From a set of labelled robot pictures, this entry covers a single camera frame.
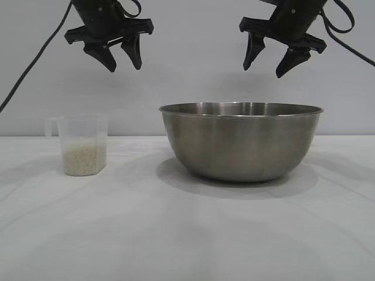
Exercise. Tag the clear plastic measuring cup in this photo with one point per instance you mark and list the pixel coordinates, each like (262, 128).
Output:
(85, 131)

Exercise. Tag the white rice grains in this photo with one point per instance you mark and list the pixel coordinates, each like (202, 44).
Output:
(83, 161)

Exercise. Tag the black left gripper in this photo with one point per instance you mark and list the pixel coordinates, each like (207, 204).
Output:
(99, 20)

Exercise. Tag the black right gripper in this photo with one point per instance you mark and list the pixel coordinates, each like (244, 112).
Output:
(293, 20)

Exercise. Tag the stainless steel mixing bowl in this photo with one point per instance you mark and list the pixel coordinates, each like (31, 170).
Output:
(240, 146)

